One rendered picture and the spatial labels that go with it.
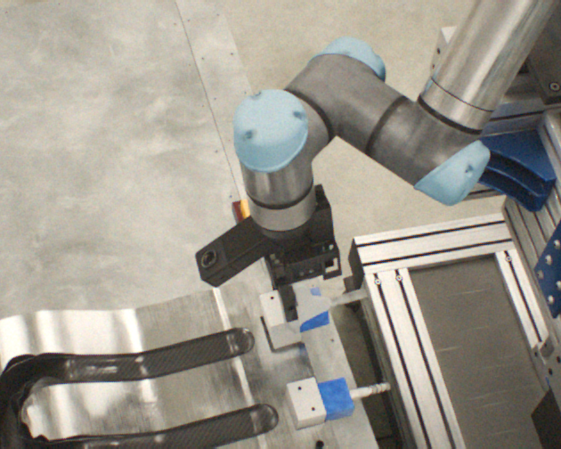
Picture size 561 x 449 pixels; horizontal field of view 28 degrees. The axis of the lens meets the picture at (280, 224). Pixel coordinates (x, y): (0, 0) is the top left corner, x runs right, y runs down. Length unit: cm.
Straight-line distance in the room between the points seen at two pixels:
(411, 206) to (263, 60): 55
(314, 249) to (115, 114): 56
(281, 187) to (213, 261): 17
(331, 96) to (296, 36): 174
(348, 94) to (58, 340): 49
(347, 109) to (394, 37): 178
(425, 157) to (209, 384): 45
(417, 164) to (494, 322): 117
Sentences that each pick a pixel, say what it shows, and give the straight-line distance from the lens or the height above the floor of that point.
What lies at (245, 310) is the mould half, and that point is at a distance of 145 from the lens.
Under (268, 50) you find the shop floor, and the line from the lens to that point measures 287.
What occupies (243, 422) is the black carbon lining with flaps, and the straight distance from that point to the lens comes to 140.
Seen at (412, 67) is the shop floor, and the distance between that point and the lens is 289.
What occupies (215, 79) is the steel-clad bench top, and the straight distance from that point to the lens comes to 178.
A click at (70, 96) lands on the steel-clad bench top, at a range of 176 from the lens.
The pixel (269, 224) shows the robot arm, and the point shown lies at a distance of 120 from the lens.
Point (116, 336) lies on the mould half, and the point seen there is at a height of 89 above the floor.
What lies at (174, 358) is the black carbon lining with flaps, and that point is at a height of 88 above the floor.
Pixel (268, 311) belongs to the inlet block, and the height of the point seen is 95.
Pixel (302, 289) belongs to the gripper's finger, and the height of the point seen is 103.
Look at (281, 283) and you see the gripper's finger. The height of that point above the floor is 106.
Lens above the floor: 219
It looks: 58 degrees down
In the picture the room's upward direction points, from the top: 8 degrees clockwise
